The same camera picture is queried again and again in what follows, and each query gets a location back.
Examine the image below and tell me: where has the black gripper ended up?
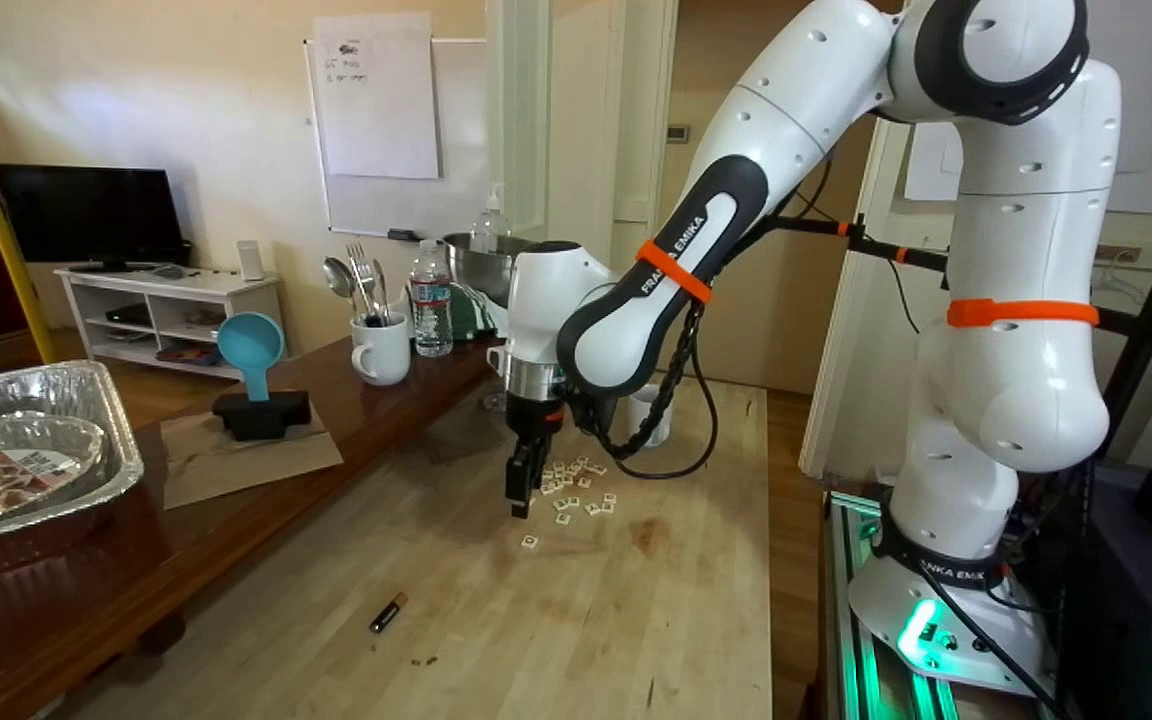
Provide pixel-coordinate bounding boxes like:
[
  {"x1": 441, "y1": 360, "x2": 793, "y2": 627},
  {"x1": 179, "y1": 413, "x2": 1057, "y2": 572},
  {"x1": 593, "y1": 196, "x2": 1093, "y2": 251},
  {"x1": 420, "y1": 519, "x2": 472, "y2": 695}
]
[{"x1": 505, "y1": 397, "x2": 563, "y2": 519}]

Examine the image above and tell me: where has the green striped white towel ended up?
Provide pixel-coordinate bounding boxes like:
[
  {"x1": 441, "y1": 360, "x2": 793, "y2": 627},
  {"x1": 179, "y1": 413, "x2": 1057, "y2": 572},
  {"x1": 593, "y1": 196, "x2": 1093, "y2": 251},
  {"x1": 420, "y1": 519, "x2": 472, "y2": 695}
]
[{"x1": 447, "y1": 283, "x2": 510, "y2": 350}]

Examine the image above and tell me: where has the clear plastic water bottle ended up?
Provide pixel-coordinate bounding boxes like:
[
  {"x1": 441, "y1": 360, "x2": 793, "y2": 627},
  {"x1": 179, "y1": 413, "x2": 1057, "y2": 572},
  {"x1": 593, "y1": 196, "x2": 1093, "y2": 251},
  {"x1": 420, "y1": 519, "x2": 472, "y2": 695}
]
[{"x1": 406, "y1": 236, "x2": 455, "y2": 360}]

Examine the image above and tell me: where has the small dark marker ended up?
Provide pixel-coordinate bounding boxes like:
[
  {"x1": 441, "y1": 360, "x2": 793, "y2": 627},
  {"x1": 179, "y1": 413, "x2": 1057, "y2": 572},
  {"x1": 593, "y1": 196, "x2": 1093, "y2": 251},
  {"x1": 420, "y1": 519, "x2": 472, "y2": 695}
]
[{"x1": 365, "y1": 591, "x2": 407, "y2": 640}]

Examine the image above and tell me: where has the large steel mixing bowl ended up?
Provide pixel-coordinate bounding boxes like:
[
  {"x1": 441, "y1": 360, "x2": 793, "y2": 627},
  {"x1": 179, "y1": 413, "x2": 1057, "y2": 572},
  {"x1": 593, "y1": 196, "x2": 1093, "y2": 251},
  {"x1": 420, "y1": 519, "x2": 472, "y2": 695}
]
[{"x1": 463, "y1": 232, "x2": 535, "y2": 308}]

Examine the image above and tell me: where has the clear pump sanitizer bottle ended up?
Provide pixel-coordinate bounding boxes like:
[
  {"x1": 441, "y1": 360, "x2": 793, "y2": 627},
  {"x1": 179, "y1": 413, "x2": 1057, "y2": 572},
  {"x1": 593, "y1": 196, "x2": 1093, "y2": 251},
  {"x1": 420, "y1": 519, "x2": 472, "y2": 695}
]
[{"x1": 472, "y1": 184, "x2": 510, "y2": 255}]

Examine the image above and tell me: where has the black funnel base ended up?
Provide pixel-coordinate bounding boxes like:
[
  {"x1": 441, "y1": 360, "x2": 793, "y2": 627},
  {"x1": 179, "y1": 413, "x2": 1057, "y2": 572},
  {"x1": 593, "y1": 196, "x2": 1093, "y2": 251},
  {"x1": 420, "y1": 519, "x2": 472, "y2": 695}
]
[{"x1": 207, "y1": 387, "x2": 316, "y2": 445}]

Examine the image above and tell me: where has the metal spoon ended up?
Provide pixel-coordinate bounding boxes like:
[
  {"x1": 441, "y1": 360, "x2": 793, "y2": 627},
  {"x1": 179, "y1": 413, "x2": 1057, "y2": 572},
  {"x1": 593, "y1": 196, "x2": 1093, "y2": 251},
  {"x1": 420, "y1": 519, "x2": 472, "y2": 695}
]
[{"x1": 322, "y1": 246, "x2": 391, "y2": 324}]

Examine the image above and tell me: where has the brown paper sheet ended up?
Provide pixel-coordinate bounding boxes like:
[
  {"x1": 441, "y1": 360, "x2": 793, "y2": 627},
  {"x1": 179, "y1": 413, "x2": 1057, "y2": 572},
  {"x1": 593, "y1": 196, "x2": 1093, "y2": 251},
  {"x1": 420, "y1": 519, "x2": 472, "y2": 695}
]
[{"x1": 157, "y1": 402, "x2": 349, "y2": 516}]

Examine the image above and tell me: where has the white upright panel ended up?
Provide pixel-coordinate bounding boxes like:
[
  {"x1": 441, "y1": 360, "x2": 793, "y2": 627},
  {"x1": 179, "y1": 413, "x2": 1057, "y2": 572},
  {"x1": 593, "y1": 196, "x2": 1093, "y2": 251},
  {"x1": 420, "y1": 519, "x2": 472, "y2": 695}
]
[{"x1": 796, "y1": 115, "x2": 967, "y2": 488}]

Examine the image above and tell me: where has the white television shelf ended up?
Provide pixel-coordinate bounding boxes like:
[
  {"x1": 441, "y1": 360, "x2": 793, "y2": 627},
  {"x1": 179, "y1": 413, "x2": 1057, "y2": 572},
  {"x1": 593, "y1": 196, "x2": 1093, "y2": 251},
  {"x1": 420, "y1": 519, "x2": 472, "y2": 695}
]
[{"x1": 51, "y1": 259, "x2": 291, "y2": 385}]

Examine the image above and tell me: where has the white flipchart paper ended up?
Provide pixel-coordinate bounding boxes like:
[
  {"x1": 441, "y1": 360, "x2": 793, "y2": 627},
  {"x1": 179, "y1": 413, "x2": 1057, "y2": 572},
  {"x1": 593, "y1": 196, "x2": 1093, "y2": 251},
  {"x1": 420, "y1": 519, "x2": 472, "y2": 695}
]
[{"x1": 310, "y1": 14, "x2": 446, "y2": 184}]

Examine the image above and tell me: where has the dark wooden side table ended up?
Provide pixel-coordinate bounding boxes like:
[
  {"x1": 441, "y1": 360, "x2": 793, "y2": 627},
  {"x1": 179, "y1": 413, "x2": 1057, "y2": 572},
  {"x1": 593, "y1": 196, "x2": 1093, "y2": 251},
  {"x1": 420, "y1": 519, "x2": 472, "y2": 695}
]
[{"x1": 0, "y1": 331, "x2": 502, "y2": 720}]

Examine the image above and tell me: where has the aluminium foil tray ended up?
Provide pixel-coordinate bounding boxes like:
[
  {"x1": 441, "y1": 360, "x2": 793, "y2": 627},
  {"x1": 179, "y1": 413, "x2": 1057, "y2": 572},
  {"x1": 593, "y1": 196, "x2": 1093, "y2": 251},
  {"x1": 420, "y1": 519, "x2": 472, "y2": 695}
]
[{"x1": 0, "y1": 355, "x2": 154, "y2": 559}]

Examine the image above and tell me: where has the black flat television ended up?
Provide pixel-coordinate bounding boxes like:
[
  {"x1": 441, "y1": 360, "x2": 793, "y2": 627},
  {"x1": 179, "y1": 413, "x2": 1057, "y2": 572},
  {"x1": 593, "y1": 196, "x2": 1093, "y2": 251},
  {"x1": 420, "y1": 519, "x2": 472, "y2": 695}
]
[{"x1": 0, "y1": 159, "x2": 198, "y2": 272}]

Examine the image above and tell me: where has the crumpled plastic wrapper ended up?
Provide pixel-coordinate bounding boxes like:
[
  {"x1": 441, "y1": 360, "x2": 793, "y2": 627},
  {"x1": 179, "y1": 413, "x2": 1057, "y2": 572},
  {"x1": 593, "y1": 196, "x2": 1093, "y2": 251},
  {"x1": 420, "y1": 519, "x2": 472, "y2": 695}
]
[{"x1": 0, "y1": 445, "x2": 87, "y2": 528}]

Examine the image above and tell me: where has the yellow stick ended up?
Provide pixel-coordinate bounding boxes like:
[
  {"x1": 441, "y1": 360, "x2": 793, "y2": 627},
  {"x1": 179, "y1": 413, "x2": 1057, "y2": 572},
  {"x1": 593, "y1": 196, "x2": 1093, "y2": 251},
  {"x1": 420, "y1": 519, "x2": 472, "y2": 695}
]
[{"x1": 0, "y1": 196, "x2": 59, "y2": 369}]

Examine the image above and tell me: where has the black equipment case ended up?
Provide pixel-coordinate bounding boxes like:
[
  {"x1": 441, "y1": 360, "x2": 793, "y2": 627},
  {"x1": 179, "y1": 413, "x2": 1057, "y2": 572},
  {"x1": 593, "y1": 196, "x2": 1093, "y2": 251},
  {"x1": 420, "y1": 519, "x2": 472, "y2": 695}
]
[{"x1": 1053, "y1": 451, "x2": 1152, "y2": 720}]

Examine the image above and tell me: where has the white mug with handle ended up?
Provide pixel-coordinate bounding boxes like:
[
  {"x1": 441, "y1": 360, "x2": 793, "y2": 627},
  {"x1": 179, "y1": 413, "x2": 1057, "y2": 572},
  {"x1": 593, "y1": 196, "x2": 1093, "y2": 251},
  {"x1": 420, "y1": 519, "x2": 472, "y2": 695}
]
[{"x1": 349, "y1": 308, "x2": 416, "y2": 393}]

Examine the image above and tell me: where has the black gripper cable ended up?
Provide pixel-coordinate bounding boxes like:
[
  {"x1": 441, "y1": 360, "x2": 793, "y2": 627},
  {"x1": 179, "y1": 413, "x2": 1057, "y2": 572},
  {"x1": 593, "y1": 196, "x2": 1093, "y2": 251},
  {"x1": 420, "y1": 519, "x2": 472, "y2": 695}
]
[{"x1": 600, "y1": 305, "x2": 723, "y2": 486}]

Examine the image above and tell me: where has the orange cable strap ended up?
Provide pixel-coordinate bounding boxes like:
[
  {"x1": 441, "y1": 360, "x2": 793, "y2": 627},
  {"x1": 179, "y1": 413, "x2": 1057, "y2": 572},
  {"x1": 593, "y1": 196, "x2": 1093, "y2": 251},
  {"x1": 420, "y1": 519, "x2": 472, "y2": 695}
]
[
  {"x1": 945, "y1": 298, "x2": 1106, "y2": 331},
  {"x1": 637, "y1": 240, "x2": 717, "y2": 308}
]

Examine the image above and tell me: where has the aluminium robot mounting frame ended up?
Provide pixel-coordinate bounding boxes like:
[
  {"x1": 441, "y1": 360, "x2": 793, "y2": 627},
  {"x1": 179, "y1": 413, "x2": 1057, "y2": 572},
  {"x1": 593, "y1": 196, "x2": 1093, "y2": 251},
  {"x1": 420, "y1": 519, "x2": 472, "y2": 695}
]
[{"x1": 813, "y1": 486, "x2": 1072, "y2": 720}]

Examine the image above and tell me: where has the wall whiteboard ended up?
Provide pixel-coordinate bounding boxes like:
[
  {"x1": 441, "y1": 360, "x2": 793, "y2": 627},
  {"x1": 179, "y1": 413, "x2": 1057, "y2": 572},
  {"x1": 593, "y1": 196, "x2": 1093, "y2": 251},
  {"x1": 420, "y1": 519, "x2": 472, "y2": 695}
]
[{"x1": 301, "y1": 31, "x2": 493, "y2": 240}]

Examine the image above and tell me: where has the black camera mount rod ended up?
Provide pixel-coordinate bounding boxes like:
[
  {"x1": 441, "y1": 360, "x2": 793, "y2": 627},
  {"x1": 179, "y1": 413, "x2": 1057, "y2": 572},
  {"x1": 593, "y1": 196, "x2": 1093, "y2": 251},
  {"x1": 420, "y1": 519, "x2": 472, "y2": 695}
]
[{"x1": 789, "y1": 213, "x2": 1152, "y2": 351}]

